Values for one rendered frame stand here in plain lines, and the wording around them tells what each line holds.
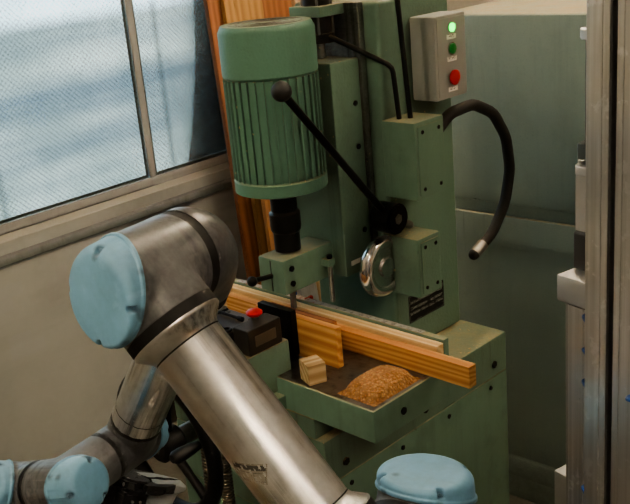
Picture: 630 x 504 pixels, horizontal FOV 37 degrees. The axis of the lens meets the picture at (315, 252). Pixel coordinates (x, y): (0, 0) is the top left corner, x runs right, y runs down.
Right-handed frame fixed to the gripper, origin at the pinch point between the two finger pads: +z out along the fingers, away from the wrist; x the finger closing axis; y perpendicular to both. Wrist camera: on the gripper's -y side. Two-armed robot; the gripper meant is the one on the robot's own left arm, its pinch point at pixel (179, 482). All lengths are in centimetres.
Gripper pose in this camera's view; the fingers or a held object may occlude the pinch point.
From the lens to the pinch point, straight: 165.0
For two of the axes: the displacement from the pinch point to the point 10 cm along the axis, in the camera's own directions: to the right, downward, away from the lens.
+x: 7.2, 1.6, -6.8
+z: 6.4, 2.2, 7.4
